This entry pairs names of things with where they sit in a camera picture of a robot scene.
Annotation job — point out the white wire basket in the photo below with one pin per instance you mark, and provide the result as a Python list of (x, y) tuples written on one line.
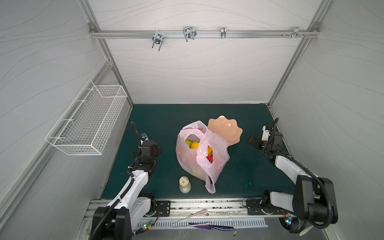
[(86, 125)]

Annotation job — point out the pink clear tongs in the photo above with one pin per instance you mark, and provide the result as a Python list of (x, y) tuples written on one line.
[(203, 211)]

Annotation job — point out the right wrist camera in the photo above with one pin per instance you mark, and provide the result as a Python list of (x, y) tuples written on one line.
[(266, 133)]

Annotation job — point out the small metal ring clamp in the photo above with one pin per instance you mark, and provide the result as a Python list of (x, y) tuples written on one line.
[(223, 32)]

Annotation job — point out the small beige bottle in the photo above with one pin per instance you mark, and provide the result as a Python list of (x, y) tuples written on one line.
[(184, 185)]

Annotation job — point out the pink plastic bag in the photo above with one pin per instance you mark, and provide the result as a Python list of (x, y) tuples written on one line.
[(194, 160)]

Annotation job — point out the red dragon fruit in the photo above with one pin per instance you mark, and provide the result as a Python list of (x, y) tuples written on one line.
[(210, 158)]

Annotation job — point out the right silver fork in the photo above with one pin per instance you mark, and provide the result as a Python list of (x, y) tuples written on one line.
[(305, 231)]

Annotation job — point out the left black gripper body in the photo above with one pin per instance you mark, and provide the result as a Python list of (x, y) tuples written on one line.
[(156, 150)]

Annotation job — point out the purple handled knife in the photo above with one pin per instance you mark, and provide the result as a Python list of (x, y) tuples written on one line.
[(210, 227)]

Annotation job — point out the middle metal hook clamp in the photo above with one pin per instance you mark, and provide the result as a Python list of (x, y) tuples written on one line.
[(189, 33)]

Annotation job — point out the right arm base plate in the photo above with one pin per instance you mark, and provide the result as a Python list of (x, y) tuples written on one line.
[(260, 207)]

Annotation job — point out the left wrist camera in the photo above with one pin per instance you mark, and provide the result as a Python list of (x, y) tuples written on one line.
[(143, 137)]

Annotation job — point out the left metal hook clamp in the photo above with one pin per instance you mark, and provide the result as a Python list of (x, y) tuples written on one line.
[(158, 39)]

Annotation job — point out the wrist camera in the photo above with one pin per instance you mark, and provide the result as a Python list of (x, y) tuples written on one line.
[(266, 133), (143, 137)]

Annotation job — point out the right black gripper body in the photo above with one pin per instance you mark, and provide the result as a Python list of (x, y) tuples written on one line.
[(257, 141)]

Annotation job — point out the metal crossbar rail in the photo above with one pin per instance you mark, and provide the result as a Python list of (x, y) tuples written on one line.
[(201, 34)]

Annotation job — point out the metal hook clamp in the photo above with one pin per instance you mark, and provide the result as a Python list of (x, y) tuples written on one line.
[(189, 33), (158, 39)]

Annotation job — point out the green fruit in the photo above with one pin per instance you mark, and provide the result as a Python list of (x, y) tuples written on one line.
[(189, 143)]

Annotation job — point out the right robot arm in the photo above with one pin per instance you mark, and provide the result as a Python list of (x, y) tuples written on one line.
[(313, 203)]

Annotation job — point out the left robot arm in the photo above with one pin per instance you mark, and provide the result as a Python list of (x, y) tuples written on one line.
[(117, 220)]

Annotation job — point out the right metal bracket clamp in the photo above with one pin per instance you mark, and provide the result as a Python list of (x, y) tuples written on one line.
[(296, 34)]

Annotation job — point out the tan fruit plate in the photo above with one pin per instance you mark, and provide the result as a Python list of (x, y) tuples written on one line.
[(228, 129)]

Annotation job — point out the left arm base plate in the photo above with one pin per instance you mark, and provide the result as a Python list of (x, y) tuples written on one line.
[(159, 208)]

